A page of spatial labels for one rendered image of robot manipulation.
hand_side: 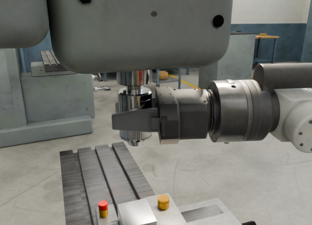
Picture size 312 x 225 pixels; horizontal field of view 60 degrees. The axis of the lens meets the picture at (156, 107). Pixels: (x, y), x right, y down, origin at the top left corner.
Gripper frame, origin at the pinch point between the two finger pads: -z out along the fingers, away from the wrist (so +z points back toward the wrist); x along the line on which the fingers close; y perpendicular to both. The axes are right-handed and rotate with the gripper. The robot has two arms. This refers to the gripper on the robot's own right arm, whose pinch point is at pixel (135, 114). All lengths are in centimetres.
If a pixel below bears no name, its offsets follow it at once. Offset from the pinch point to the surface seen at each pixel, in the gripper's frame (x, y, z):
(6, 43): 14.8, -11.1, -9.0
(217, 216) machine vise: -7.5, 24.8, 15.3
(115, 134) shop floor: -274, 122, -33
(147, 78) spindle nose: 1.6, -5.4, 1.9
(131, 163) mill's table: -41, 31, -3
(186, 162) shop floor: -199, 123, 42
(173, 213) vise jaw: -4.1, 20.7, 6.1
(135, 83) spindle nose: 2.4, -5.0, 0.2
